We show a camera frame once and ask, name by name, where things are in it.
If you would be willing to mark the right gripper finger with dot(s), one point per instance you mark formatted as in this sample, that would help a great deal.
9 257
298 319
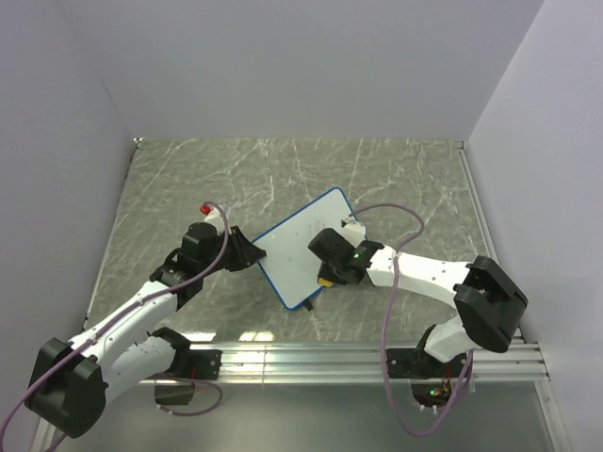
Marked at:
325 274
342 280

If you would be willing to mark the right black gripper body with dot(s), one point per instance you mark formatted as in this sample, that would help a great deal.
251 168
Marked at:
337 270

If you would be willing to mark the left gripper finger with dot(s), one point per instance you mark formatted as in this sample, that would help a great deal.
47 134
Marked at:
241 247
238 264

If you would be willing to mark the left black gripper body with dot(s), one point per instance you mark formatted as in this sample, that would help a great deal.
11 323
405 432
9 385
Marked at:
231 256

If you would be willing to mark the blue framed whiteboard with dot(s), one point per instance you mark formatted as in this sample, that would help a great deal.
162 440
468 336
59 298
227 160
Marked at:
289 266

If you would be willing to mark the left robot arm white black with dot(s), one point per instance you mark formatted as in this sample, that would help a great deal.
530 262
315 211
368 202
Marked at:
74 381

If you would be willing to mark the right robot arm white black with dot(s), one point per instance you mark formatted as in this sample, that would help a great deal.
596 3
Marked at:
435 279

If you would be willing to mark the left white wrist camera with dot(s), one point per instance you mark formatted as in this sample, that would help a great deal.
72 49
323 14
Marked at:
213 216

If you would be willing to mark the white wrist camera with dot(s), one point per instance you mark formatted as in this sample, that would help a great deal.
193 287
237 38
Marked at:
353 231
213 216

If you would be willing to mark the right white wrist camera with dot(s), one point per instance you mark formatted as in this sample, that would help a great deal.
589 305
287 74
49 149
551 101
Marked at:
353 231

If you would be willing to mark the aluminium front rail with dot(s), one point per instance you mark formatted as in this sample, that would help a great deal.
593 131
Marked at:
267 363

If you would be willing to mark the aluminium rail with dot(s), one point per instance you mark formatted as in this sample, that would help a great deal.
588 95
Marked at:
485 226
267 363

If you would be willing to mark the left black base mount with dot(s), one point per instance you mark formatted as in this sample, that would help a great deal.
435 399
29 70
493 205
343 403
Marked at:
203 364

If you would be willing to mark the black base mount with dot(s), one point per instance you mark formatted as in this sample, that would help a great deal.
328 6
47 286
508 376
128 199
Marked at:
406 363
203 364

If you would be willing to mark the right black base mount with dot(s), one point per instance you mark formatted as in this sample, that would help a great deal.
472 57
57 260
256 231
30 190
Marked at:
406 363

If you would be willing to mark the aluminium right side rail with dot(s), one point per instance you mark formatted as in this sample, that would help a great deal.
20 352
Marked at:
485 226

